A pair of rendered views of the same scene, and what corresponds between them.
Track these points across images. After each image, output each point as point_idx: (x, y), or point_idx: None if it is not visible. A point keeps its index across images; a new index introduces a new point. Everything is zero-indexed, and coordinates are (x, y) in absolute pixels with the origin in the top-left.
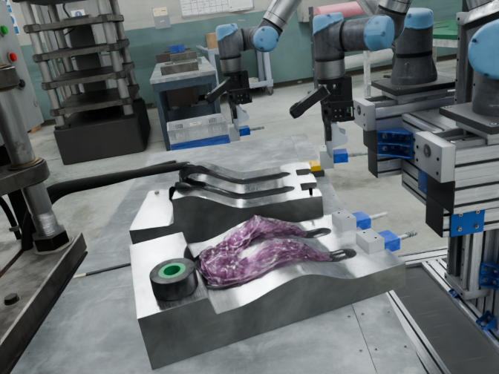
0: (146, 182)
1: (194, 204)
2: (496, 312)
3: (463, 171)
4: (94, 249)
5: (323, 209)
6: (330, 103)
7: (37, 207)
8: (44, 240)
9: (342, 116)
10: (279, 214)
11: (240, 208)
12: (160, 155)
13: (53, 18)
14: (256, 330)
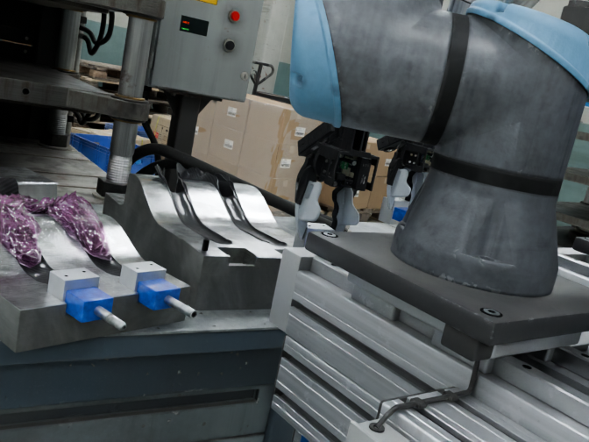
0: (284, 221)
1: (136, 190)
2: None
3: (300, 324)
4: (100, 205)
5: (255, 313)
6: (319, 143)
7: (112, 145)
8: (101, 181)
9: (330, 174)
10: (172, 256)
11: (155, 221)
12: (375, 226)
13: None
14: None
